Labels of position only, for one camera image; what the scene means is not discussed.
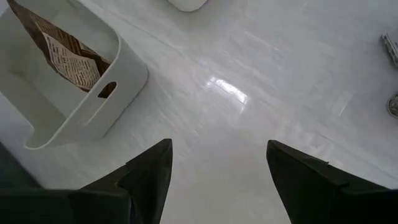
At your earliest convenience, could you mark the orange taco seasoning packet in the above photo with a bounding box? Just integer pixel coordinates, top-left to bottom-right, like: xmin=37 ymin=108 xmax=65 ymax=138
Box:
xmin=6 ymin=0 xmax=118 ymax=99

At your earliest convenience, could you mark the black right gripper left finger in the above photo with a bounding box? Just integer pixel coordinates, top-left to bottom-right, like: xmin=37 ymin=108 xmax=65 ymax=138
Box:
xmin=0 ymin=138 xmax=174 ymax=224

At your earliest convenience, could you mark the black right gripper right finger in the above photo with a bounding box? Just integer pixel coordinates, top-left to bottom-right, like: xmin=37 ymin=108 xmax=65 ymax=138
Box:
xmin=266 ymin=139 xmax=398 ymax=224

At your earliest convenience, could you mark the white plastic bin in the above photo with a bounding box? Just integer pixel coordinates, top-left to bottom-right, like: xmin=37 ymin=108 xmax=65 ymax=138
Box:
xmin=167 ymin=0 xmax=208 ymax=12

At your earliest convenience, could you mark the beige plastic bin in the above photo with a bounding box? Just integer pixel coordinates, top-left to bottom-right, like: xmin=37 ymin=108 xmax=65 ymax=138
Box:
xmin=0 ymin=0 xmax=149 ymax=150

